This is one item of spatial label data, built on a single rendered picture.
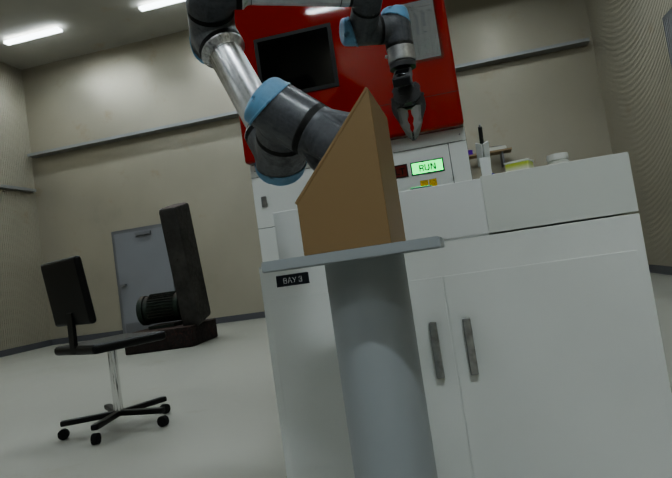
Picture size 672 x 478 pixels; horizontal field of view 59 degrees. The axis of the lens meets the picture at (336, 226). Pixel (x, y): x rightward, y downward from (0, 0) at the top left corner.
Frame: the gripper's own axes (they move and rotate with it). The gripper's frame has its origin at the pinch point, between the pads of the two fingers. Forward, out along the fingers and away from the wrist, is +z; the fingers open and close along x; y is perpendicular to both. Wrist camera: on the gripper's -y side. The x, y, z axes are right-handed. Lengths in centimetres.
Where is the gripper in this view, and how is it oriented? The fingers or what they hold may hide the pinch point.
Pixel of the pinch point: (413, 135)
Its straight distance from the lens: 160.3
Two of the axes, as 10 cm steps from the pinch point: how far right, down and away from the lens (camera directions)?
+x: -9.7, 1.5, 2.0
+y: 2.0, 0.4, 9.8
